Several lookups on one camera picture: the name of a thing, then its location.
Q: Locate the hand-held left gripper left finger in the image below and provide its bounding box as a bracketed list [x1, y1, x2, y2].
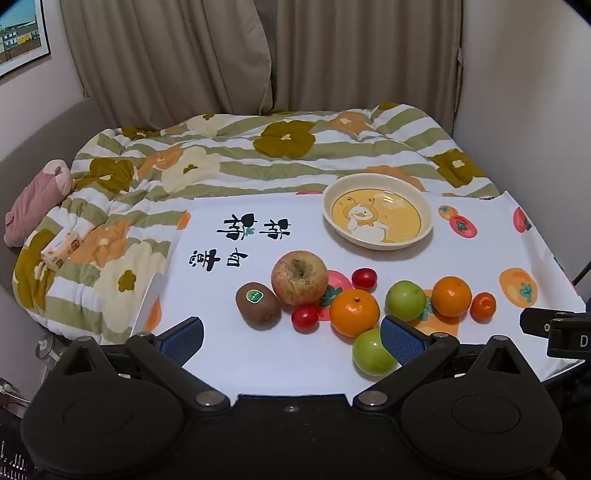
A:
[55, 316, 232, 411]

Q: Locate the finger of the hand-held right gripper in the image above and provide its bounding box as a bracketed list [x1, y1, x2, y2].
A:
[547, 315, 591, 358]
[520, 307, 591, 340]

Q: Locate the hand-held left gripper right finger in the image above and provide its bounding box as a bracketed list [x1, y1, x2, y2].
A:
[353, 315, 539, 411]

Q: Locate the green apple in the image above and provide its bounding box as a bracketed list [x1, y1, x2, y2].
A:
[385, 280, 427, 322]
[352, 329, 402, 376]

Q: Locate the large orange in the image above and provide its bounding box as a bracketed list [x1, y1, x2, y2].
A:
[329, 288, 380, 337]

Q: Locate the medium orange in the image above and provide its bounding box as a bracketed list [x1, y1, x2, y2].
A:
[431, 275, 473, 318]

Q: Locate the brown kiwi with sticker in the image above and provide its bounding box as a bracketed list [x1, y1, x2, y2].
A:
[235, 281, 281, 330]

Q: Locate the red apple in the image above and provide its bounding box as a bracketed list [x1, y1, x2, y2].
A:
[270, 250, 328, 306]

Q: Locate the duck print ceramic bowl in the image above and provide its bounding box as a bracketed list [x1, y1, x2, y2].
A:
[322, 174, 434, 251]

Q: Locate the small mandarin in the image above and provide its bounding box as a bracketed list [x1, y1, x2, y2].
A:
[470, 292, 497, 321]

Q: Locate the white fruit print cloth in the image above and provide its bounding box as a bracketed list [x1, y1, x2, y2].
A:
[131, 191, 587, 398]

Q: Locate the red cherry tomato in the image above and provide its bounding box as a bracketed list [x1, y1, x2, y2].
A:
[352, 268, 378, 292]
[291, 305, 320, 332]

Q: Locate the grey metal object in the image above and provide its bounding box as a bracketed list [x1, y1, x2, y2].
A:
[34, 335, 70, 365]

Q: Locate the tissue packet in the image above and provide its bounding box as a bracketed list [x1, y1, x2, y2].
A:
[41, 231, 83, 271]

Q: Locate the floral striped blanket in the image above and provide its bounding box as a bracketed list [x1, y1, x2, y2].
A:
[13, 102, 502, 344]

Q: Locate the pink plush cloth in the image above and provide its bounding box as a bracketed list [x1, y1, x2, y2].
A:
[4, 159, 75, 247]

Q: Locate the grey padded bed frame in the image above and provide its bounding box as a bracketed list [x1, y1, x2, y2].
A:
[0, 98, 122, 333]

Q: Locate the framed wall poster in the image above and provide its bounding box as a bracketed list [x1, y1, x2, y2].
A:
[0, 0, 51, 79]

